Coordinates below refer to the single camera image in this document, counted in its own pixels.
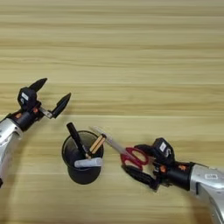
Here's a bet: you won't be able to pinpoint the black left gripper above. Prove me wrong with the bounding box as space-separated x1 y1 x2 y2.
5 77 73 132

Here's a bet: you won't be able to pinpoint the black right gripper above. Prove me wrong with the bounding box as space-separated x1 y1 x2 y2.
121 143 196 193

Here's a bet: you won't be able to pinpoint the red handled scissors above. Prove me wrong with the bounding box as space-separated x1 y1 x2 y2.
89 125 150 172

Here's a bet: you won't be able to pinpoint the amber handle screwdriver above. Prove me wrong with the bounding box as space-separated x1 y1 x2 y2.
87 133 108 156

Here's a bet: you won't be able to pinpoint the black mesh pen cup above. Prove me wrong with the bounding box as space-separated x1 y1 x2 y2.
61 129 105 186

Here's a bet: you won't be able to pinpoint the left gripper small black box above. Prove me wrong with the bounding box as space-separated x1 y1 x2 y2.
17 87 39 111

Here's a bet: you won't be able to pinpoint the gripper small black box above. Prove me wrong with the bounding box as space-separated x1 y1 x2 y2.
17 87 39 111
151 137 176 166

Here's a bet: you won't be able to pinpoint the right gripper small black box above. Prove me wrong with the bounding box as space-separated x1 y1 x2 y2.
151 137 176 166

